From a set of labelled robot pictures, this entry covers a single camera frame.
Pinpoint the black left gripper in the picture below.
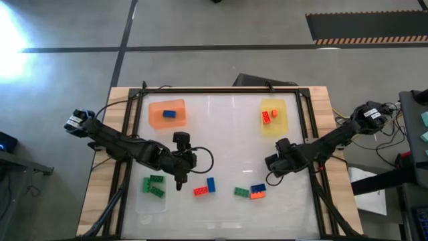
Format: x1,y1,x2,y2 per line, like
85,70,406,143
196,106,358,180
163,150,198,191

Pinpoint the yellow translucent bin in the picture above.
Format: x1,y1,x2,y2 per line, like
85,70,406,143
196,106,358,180
260,98,289,137

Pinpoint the clear plastic bin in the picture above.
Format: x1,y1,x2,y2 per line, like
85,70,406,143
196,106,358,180
136,173,167,214

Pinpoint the orange translucent bin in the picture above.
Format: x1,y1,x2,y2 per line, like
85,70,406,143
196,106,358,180
148,98,187,130

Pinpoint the white paper sheet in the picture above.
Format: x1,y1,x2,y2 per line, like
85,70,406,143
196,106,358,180
347,166,388,216

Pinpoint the grey side table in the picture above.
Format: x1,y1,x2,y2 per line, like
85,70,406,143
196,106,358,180
399,89,428,188

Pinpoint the dark keyboard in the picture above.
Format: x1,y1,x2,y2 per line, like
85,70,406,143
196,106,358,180
413,206,428,241

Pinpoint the black hazard-striped floor mat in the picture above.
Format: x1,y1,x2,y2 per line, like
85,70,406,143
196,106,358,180
306,9,428,46

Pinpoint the grey metal stand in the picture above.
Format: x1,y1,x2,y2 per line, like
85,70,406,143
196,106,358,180
0,150,54,241

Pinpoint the black device with blue light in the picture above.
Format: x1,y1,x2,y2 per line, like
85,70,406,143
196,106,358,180
0,131,18,154

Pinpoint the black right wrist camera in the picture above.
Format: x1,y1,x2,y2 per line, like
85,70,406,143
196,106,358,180
275,137,292,154

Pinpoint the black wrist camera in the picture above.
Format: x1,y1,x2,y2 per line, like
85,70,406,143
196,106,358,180
173,131,191,151
275,137,292,154

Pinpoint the black right camera cable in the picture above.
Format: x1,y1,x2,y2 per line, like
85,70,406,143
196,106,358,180
265,172,285,187

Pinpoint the black camera cable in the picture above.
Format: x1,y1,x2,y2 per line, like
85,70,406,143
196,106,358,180
265,172,285,187
189,146,215,175

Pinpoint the black left camera cable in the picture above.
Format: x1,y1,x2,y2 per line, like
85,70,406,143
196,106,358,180
189,146,215,175

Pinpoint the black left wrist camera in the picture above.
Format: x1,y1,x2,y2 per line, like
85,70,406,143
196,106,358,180
173,131,191,151

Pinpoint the yellow cable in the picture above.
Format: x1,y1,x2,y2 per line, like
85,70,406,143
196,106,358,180
332,106,349,121

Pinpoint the black metal table frame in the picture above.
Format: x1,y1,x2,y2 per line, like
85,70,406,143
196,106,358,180
80,87,360,241

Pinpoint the black strap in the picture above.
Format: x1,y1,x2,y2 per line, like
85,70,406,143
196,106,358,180
350,166,414,196

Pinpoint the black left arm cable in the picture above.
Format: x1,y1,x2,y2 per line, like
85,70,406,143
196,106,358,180
94,99,130,120

